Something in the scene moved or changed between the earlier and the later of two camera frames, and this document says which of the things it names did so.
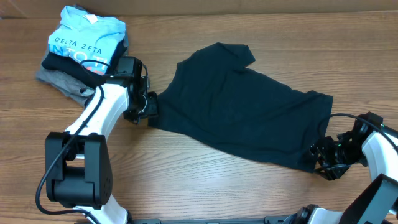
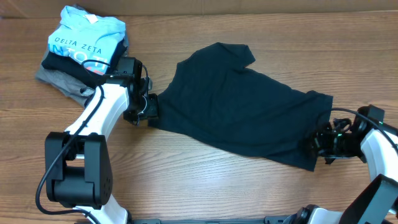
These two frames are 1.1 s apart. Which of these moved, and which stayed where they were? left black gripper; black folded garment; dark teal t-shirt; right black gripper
Moved: right black gripper
Stayed: dark teal t-shirt; black folded garment; left black gripper
